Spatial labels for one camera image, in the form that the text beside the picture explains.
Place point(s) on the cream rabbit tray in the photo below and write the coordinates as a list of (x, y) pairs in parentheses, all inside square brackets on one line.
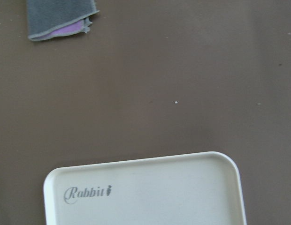
[(189, 189)]

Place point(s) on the grey folded cloth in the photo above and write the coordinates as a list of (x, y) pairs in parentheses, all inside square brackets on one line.
[(58, 18)]

